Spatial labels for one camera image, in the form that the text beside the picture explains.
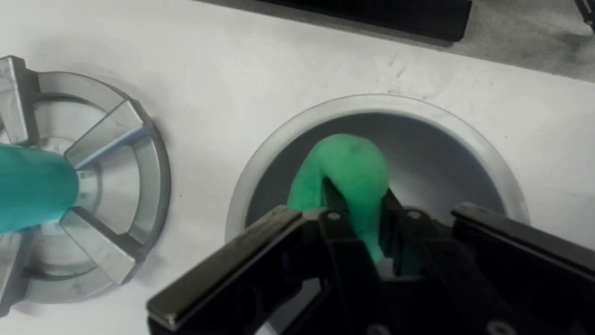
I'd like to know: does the teal handle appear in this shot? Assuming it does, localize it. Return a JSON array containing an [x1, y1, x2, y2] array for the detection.
[[0, 144, 81, 237]]

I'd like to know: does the grey toy stove burner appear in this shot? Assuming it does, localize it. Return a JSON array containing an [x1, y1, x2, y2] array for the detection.
[[0, 54, 172, 318]]

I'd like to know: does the green plastic object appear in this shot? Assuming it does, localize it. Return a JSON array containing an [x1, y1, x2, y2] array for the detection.
[[286, 132, 390, 266]]

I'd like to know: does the grey toy sink basin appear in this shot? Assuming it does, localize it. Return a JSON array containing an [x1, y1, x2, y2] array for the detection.
[[224, 91, 531, 335]]

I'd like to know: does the white toy kitchen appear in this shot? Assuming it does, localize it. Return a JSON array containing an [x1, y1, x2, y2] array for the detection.
[[0, 0, 595, 335]]

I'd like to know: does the black perforated mounting board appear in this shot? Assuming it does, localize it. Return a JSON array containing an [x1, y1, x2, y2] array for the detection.
[[196, 0, 473, 45]]

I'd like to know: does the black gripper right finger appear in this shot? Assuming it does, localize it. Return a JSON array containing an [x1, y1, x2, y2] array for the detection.
[[377, 188, 595, 335]]

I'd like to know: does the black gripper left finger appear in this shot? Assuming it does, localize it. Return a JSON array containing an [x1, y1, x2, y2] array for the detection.
[[146, 188, 388, 335]]

